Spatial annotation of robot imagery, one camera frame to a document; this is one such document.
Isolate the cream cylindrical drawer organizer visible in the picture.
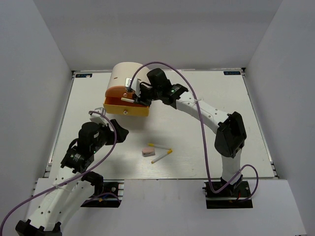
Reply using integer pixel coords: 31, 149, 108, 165
107, 62, 142, 88

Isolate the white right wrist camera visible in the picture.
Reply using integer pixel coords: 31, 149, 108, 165
125, 78, 141, 97

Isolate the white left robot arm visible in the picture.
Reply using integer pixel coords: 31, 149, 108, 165
15, 118, 129, 236

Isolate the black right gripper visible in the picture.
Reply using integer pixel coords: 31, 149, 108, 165
133, 84, 162, 107

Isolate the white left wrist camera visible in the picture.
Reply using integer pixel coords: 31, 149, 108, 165
89, 107, 109, 126

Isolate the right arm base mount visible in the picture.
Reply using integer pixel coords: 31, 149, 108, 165
202, 181, 253, 209

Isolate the white marker yellow cap lower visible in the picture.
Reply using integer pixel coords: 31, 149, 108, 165
151, 149, 173, 164

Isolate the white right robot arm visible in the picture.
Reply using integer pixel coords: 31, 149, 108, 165
127, 66, 247, 196

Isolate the yellow drawer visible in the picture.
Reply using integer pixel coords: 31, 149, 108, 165
103, 97, 150, 117

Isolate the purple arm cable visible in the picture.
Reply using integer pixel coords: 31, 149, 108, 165
129, 61, 259, 195
0, 111, 118, 232

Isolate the white marker yellow cap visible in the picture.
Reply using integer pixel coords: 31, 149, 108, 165
147, 143, 172, 150
151, 149, 173, 164

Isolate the pink correction tape dispenser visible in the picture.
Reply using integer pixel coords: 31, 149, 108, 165
142, 147, 155, 156

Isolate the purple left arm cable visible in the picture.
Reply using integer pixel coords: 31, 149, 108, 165
0, 111, 118, 232

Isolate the white marker yellow cap upper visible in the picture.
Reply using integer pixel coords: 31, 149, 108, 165
147, 143, 172, 150

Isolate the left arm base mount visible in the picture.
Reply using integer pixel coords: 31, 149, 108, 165
81, 180, 124, 208

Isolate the orange top drawer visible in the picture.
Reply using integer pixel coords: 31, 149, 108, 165
105, 86, 133, 99

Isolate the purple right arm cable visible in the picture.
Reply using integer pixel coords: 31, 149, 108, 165
129, 61, 259, 195

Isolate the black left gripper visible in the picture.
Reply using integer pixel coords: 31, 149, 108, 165
92, 118, 129, 152

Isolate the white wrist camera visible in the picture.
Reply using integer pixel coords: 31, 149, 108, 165
125, 78, 141, 97
89, 107, 109, 126

